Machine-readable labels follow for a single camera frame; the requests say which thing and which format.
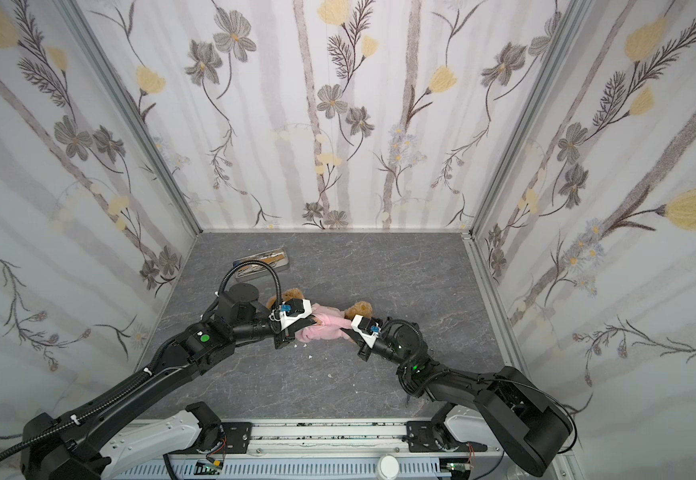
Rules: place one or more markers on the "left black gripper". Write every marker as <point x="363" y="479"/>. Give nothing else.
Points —
<point x="288" y="333"/>

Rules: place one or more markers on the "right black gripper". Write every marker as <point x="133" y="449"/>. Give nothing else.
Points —
<point x="362" y="344"/>

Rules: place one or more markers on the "brown teddy bear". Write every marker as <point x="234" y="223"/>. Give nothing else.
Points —
<point x="300" y="297"/>

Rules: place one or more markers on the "pink fleece bear hoodie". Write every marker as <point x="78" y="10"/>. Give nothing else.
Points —
<point x="314" y="333"/>

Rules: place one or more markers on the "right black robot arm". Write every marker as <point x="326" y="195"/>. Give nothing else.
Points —
<point x="527" y="423"/>

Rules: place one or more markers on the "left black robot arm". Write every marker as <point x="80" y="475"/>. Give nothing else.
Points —
<point x="75" y="445"/>

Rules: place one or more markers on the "clear plastic tool box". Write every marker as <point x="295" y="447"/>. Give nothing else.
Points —
<point x="277" y="258"/>

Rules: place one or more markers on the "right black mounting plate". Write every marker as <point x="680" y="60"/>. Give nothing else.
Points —
<point x="425" y="436"/>

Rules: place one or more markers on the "black mounting plate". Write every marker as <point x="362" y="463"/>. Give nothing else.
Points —
<point x="425" y="436"/>
<point x="225" y="437"/>

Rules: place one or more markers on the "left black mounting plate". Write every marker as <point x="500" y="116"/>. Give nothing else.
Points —
<point x="225" y="437"/>

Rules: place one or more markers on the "white round cap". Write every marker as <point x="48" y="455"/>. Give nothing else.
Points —
<point x="388" y="468"/>

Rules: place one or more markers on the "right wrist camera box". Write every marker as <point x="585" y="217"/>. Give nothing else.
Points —
<point x="368" y="329"/>

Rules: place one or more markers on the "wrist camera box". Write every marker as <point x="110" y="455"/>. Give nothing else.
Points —
<point x="292" y="311"/>
<point x="368" y="329"/>

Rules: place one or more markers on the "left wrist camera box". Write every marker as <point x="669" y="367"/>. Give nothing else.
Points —
<point x="292" y="311"/>

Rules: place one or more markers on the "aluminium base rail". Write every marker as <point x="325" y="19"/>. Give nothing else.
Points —
<point x="308" y="449"/>

